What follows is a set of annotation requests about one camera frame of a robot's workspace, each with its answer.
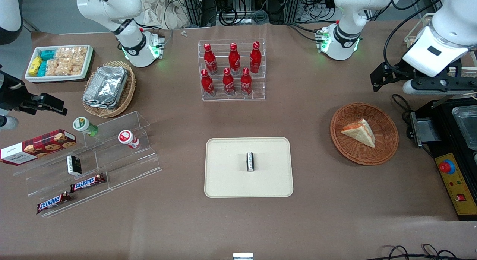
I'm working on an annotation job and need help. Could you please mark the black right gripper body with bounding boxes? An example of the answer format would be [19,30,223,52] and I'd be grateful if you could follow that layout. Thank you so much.
[0,71,29,112]

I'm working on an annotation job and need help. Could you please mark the triangular sandwich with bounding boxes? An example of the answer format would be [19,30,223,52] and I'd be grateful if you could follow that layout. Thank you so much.
[341,119,376,148]

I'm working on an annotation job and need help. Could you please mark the white rectangular snack tray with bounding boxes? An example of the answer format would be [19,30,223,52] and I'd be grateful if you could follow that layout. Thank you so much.
[25,45,94,83]

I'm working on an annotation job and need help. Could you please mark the oval tan wicker basket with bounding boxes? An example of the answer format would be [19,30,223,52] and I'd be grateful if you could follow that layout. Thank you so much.
[82,61,136,118]

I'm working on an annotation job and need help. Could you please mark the round brown wicker basket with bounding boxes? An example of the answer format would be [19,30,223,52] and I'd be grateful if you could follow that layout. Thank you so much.
[330,102,399,166]

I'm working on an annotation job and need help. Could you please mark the beige plastic tray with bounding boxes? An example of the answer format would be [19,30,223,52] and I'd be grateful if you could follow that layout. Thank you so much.
[204,137,294,198]

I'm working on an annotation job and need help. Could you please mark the green lidded drink bottle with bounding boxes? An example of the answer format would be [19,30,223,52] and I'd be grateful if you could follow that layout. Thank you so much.
[73,117,99,137]

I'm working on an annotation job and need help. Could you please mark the clear rice cracker bag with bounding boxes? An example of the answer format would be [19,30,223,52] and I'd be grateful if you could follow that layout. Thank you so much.
[55,47,74,61]
[45,59,61,77]
[73,46,88,64]
[60,60,87,76]

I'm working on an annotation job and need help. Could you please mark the yellow snack pack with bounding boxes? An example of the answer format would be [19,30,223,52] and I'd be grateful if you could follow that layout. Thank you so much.
[29,56,42,76]

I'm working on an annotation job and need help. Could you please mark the red tartan cookie box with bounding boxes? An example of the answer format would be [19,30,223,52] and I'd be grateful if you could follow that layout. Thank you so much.
[0,129,77,166]

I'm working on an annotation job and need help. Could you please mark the aluminium foil container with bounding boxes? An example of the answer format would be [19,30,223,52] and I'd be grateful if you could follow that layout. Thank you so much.
[84,66,129,104]

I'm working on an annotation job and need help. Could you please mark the small black white carton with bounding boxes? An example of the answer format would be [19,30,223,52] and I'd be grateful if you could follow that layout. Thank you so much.
[66,155,82,177]

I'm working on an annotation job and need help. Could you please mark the clear plastic food container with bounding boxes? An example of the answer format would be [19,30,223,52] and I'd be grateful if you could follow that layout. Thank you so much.
[452,105,477,150]

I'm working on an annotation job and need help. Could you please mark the black yellow sealing machine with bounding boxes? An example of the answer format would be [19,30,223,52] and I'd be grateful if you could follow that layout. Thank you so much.
[408,98,477,221]

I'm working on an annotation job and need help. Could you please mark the red lidded drink bottle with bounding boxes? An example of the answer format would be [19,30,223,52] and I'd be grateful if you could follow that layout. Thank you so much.
[118,130,140,149]

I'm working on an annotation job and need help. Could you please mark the brown Snickers bar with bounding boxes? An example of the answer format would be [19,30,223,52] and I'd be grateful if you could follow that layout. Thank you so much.
[36,192,71,215]
[70,173,106,193]

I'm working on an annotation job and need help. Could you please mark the clear acrylic stepped shelf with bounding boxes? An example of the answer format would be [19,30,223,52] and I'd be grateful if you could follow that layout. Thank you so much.
[13,111,162,218]

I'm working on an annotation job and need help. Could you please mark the red emergency stop button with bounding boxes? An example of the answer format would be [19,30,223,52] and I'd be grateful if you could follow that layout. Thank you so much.
[439,159,456,175]

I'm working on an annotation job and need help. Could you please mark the clear acrylic bottle rack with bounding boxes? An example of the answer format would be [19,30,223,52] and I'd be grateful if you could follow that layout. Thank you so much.
[198,38,266,102]

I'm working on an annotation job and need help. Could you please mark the red cola bottle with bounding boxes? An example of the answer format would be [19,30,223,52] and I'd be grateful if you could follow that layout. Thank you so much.
[222,67,236,96]
[240,67,253,96]
[203,43,218,75]
[228,43,241,75]
[250,41,262,74]
[201,69,215,97]

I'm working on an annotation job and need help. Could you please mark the crumpled beige cloth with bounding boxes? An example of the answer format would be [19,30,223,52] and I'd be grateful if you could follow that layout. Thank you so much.
[140,0,190,29]

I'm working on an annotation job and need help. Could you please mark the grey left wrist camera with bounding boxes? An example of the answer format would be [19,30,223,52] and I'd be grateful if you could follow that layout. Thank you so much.
[402,79,477,95]

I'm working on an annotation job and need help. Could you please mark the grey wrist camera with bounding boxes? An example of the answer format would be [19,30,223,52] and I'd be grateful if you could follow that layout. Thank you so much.
[402,79,477,95]
[0,116,18,131]

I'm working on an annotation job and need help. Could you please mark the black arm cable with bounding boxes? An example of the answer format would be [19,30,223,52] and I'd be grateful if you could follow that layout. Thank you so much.
[383,0,449,75]

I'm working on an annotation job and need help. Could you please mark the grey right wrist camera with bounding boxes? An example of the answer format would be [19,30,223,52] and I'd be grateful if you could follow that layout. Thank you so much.
[0,116,18,131]

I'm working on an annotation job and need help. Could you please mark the black machine cable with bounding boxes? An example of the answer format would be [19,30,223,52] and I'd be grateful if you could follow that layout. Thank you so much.
[391,94,414,122]

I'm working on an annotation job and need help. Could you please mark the white wire rack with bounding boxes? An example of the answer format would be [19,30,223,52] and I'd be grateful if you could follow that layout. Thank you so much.
[404,12,477,93]

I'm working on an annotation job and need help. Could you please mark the black cable bundle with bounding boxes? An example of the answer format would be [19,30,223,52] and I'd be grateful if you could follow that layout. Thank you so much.
[302,0,336,22]

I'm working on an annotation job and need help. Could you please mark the aluminium frame post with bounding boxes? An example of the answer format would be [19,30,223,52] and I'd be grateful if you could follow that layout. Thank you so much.
[285,0,304,24]
[182,0,209,28]

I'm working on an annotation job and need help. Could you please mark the black coiled cable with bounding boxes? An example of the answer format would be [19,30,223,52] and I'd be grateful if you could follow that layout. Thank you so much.
[218,7,239,26]

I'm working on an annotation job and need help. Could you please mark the black floor cables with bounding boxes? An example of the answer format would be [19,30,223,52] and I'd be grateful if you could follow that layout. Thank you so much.
[373,244,477,260]

